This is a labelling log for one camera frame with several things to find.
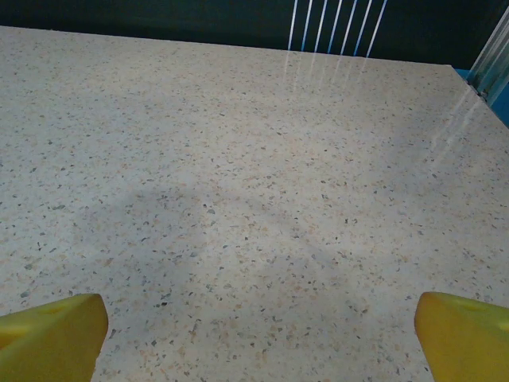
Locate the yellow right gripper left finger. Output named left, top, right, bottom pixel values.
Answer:
left=0, top=293, right=109, bottom=382

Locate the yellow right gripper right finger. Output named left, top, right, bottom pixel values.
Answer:
left=414, top=291, right=509, bottom=382

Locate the aluminium frame post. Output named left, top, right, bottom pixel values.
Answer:
left=469, top=7, right=509, bottom=105

